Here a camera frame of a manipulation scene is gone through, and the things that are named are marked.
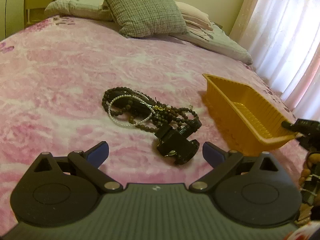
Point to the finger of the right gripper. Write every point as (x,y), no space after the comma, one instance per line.
(296,127)

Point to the yellow plastic tray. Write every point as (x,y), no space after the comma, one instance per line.
(251,120)

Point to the pink floral bed blanket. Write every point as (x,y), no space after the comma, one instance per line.
(69,83)

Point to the grey checked cushion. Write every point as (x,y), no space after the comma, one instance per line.
(144,18)

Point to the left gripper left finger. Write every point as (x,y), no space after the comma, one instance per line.
(86,165)

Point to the black wrist watch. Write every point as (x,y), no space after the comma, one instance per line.
(174,143)

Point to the white pink curtain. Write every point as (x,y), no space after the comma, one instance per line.
(282,37)

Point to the grey folded quilt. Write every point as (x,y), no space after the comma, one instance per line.
(214,40)

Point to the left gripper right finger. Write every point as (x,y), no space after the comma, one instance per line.
(224,165)

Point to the folded pink towels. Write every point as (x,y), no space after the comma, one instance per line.
(194,16)

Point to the cream wardrobe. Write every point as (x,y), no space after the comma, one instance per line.
(12,17)

